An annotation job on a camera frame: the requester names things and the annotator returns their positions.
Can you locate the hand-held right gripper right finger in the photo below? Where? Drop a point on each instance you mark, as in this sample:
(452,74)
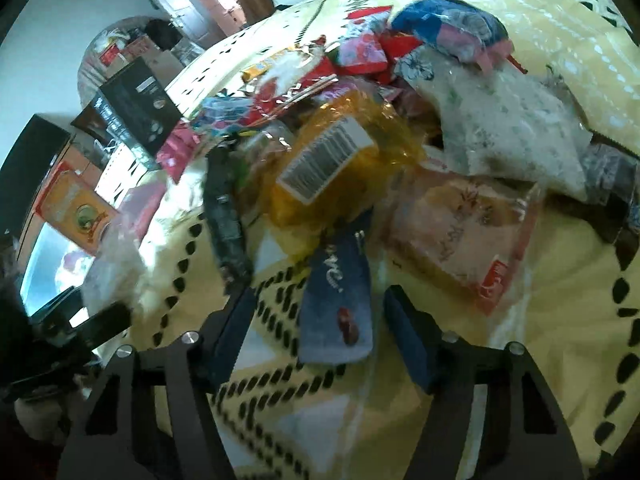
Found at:
(407,340)

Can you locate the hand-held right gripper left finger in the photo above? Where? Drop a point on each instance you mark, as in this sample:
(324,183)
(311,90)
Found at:
(235,330)

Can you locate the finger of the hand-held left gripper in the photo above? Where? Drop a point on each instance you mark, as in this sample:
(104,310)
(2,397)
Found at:
(105,322)

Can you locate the blue chocolate snack packet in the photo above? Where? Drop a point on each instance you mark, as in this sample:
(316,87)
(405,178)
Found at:
(335,300)

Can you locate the clear toast bread packet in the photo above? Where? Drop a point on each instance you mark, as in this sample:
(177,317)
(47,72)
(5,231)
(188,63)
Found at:
(450,240)

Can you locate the long black snack packet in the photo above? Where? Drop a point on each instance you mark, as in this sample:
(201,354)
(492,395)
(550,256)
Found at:
(225,220)

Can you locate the orange yellow carton box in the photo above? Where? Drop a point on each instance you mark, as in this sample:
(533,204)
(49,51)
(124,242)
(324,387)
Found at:
(75,210)

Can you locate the yellow patterned blanket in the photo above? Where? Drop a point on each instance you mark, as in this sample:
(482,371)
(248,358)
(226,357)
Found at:
(550,335)

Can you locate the dark flat panel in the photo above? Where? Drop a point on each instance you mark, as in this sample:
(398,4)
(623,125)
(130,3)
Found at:
(30,170)

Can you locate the orange transparent snack bag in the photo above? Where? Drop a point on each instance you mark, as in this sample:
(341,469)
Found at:
(390,125)

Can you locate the black appliance box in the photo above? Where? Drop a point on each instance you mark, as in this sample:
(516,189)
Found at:
(135,105)

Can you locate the white rice cracker bag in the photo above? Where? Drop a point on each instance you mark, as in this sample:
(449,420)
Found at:
(510,125)

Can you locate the dark brown snack packet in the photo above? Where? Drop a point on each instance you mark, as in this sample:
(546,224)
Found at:
(610,180)

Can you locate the cardboard box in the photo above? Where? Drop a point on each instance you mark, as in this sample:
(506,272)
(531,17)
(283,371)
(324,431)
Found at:
(150,55)

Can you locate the pile of mixed snack packets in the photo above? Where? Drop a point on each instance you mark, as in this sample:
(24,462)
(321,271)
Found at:
(360,50)

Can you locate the blue printed snack bag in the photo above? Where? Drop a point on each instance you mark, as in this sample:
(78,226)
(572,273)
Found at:
(440,20)

